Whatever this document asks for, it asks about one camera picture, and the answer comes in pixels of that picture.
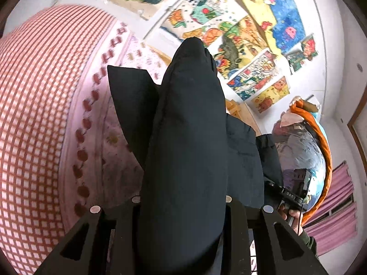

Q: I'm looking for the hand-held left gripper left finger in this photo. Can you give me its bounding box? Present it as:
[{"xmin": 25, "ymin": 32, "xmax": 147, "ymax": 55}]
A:
[{"xmin": 34, "ymin": 195, "xmax": 142, "ymax": 275}]

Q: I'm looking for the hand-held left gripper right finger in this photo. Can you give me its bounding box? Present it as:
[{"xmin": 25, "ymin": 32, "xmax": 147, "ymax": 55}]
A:
[{"xmin": 220, "ymin": 195, "xmax": 330, "ymax": 275}]

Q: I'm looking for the black padded jacket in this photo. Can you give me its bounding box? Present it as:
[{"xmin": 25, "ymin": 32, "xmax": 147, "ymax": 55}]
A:
[{"xmin": 107, "ymin": 37, "xmax": 284, "ymax": 275}]

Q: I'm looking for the person's right forearm green sleeve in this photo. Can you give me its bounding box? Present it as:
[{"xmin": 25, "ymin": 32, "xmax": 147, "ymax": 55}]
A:
[{"xmin": 298, "ymin": 229, "xmax": 319, "ymax": 258}]

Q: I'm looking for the person's right hand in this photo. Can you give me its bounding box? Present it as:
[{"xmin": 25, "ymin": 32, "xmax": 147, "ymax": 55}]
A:
[{"xmin": 278, "ymin": 203, "xmax": 302, "ymax": 227}]

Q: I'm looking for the pink curtain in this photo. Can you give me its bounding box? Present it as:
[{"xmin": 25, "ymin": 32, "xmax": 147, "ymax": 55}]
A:
[{"xmin": 301, "ymin": 162, "xmax": 359, "ymax": 257}]

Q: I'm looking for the wooden ceiling trim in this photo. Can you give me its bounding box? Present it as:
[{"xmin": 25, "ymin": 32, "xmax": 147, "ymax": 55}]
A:
[{"xmin": 347, "ymin": 103, "xmax": 367, "ymax": 164}]

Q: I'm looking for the pink floral bedsheet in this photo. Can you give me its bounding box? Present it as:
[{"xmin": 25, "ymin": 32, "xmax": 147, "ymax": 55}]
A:
[{"xmin": 61, "ymin": 20, "xmax": 172, "ymax": 231}]

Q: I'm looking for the wooden headboard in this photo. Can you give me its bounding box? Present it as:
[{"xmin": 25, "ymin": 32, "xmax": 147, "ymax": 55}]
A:
[{"xmin": 225, "ymin": 99, "xmax": 263, "ymax": 136}]

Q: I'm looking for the red checked quilt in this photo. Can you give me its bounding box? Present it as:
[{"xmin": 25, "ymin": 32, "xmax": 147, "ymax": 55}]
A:
[{"xmin": 0, "ymin": 4, "xmax": 127, "ymax": 275}]

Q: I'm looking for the group of colourful wall drawings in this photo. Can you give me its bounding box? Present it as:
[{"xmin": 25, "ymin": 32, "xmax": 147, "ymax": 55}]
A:
[{"xmin": 64, "ymin": 0, "xmax": 319, "ymax": 113}]

